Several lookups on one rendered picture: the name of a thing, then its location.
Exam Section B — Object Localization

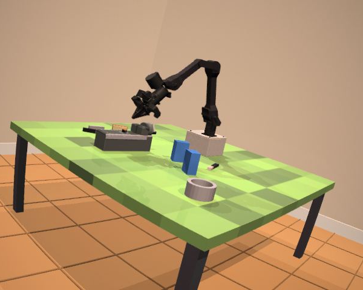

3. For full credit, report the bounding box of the blue rectangular block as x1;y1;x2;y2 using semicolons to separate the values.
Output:
171;140;190;163
181;149;201;176

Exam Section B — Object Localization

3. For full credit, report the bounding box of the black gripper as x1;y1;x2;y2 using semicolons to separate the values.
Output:
131;92;161;119

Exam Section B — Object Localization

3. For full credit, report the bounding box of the grey hollow cylinder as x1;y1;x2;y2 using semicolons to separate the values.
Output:
185;178;217;202

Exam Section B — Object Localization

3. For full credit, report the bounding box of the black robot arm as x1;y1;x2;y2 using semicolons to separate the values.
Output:
136;59;221;137

